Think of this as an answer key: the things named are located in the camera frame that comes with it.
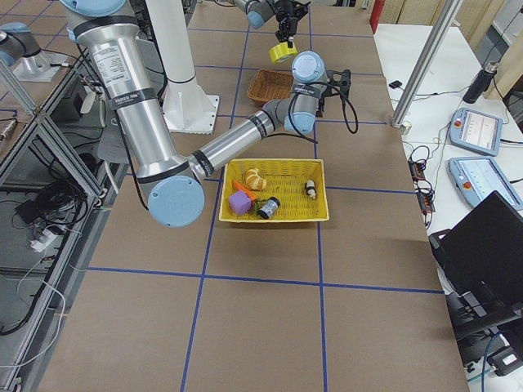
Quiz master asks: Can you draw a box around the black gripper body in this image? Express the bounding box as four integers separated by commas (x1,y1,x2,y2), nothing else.
273,0,310,33

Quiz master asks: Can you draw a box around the yellow tape roll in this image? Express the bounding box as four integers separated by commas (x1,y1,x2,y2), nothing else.
268,42,297,64

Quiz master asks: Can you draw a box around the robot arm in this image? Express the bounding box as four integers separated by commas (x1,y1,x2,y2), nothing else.
64,1,327,228
229,0,311,48

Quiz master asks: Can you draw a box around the brown wicker basket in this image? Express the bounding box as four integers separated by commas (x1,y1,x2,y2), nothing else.
247,69,293,105

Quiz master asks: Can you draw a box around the yellow woven basket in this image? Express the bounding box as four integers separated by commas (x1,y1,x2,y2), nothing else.
219,158,329,223

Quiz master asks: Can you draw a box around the toy croissant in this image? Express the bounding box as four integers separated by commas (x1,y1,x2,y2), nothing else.
244,167,267,190

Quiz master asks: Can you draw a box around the panda figurine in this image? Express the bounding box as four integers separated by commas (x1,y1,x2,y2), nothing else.
304,180,317,200

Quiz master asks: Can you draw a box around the toy carrot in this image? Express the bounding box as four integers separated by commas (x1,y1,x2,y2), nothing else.
231,180,258,208

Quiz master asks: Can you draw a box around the purple foam block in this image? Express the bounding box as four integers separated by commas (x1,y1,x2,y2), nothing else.
228,190,252,216

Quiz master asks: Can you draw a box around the small black-capped jar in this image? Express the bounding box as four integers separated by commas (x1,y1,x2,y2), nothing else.
258,197,280,220

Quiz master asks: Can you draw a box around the black water bottle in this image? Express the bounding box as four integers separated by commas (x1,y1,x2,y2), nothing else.
463,61,499,104

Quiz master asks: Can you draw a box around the teach pendant far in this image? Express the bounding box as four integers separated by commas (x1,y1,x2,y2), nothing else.
449,108,503,156

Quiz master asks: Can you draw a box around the teach pendant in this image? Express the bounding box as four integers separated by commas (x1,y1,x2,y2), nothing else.
449,108,503,156
448,157,522,211

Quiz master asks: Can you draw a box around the teach pendant near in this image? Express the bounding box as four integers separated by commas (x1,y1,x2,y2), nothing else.
448,157,522,211

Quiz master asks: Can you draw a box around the black laptop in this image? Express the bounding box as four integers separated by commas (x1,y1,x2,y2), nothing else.
429,191,522,345

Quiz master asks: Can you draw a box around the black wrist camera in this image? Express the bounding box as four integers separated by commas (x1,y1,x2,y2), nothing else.
324,69,351,97

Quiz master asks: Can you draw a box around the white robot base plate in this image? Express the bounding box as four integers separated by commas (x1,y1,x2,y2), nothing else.
163,92,220,135

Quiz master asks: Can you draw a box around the aluminium post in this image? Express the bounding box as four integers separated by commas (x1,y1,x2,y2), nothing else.
391,0,463,136

